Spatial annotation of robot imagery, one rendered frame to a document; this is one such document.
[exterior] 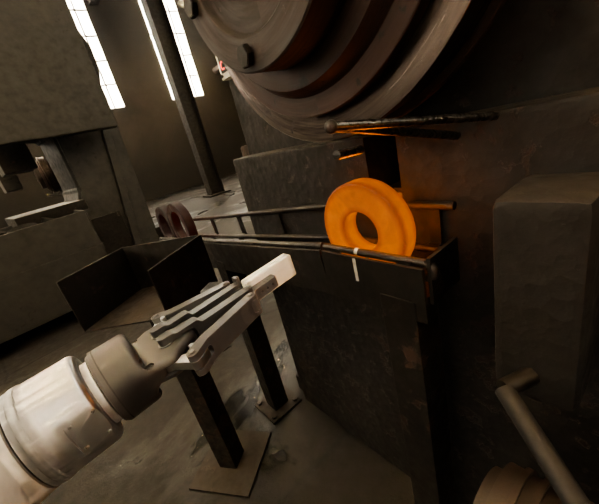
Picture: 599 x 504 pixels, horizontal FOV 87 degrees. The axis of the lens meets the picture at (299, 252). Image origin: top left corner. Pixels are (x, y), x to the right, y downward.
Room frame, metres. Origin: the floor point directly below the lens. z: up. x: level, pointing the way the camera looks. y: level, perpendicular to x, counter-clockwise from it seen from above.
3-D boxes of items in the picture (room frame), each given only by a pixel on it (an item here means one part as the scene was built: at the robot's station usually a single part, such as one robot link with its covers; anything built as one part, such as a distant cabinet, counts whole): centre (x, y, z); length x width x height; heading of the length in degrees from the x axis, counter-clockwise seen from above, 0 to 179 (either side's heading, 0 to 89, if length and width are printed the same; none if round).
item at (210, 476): (0.74, 0.39, 0.36); 0.26 x 0.20 x 0.72; 70
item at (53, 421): (0.23, 0.23, 0.73); 0.09 x 0.06 x 0.09; 35
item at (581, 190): (0.29, -0.26, 0.68); 0.11 x 0.08 x 0.24; 125
